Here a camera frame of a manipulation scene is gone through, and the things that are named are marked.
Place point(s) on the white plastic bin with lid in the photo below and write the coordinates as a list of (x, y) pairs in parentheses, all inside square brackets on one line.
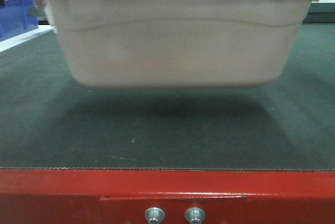
[(176, 43)]

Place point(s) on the blue bin at left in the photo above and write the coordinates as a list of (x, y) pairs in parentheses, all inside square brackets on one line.
[(15, 19)]

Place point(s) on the left silver bolt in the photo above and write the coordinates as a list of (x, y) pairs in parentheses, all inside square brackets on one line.
[(154, 215)]

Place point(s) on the silver bolt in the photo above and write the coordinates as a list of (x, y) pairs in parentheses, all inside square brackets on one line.
[(195, 215), (154, 215)]

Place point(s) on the right silver bolt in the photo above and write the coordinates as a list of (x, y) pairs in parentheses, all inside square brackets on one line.
[(195, 215)]

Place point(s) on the dark green table mat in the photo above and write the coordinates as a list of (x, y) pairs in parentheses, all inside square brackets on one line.
[(50, 121)]

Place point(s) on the red metal cart frame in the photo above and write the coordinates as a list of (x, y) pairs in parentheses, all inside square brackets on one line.
[(123, 196)]

